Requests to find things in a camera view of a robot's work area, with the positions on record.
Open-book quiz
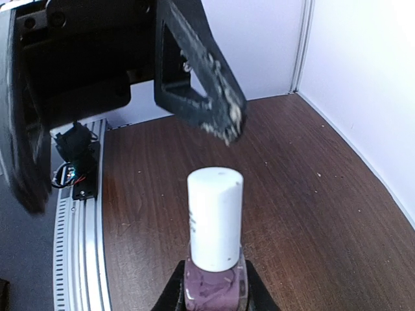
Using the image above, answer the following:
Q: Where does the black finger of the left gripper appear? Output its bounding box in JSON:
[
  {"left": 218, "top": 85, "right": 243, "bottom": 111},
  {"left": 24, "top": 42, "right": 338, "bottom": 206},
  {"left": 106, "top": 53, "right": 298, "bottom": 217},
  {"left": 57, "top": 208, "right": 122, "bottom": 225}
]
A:
[{"left": 154, "top": 1, "right": 247, "bottom": 144}]

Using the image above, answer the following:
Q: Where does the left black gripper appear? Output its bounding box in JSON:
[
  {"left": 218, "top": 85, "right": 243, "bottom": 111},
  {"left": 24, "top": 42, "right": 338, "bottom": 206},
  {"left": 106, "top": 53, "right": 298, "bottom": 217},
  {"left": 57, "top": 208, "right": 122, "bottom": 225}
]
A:
[{"left": 1, "top": 1, "right": 156, "bottom": 214}]

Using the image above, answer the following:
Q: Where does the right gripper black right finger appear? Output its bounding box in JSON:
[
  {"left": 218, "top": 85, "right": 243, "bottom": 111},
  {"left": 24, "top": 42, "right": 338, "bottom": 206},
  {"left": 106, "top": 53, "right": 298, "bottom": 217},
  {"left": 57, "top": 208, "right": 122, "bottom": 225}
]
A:
[{"left": 245, "top": 260, "right": 281, "bottom": 311}]

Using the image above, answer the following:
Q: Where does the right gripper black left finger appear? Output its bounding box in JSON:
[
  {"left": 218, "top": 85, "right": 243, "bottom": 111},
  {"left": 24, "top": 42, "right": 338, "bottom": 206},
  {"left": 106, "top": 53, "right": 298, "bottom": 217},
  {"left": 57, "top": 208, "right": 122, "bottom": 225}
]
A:
[{"left": 152, "top": 260, "right": 186, "bottom": 311}]

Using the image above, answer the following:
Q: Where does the purple nail polish bottle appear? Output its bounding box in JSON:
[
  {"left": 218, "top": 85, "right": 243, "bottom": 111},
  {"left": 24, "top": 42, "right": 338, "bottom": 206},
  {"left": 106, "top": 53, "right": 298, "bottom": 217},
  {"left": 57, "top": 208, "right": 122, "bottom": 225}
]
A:
[{"left": 184, "top": 253, "right": 248, "bottom": 310}]

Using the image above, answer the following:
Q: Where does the white nail polish cap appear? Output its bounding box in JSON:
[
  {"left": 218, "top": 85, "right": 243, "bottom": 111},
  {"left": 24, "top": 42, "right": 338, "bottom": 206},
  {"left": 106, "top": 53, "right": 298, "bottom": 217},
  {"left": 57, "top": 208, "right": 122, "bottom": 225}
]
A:
[{"left": 187, "top": 167, "right": 244, "bottom": 273}]

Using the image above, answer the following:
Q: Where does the aluminium front rail frame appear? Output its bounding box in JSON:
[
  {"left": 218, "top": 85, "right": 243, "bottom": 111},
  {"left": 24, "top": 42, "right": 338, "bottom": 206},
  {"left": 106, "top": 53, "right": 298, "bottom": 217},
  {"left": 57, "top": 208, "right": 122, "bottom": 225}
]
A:
[{"left": 53, "top": 119, "right": 111, "bottom": 310}]

